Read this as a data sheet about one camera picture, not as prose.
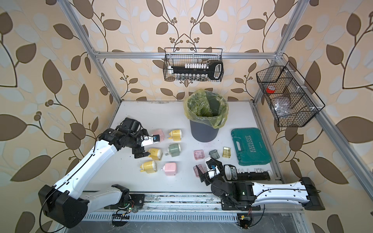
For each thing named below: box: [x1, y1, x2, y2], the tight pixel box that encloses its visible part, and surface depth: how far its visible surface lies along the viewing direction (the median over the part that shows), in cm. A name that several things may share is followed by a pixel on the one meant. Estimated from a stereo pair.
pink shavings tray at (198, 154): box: [193, 149, 205, 161], surface depth 93 cm
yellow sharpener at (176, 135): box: [167, 129, 183, 142], surface depth 95 cm
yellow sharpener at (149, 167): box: [139, 160, 158, 174], surface depth 81 cm
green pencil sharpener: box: [167, 143, 182, 158], surface depth 88 cm
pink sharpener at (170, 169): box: [160, 162, 177, 176], surface depth 81 cm
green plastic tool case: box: [231, 127, 272, 167], surface depth 91 cm
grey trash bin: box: [189, 119, 220, 143], surface depth 101 cm
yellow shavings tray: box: [222, 146, 231, 159], surface depth 93 cm
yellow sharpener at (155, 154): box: [148, 148, 164, 161], surface depth 86 cm
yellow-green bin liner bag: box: [184, 88, 230, 129], surface depth 84 cm
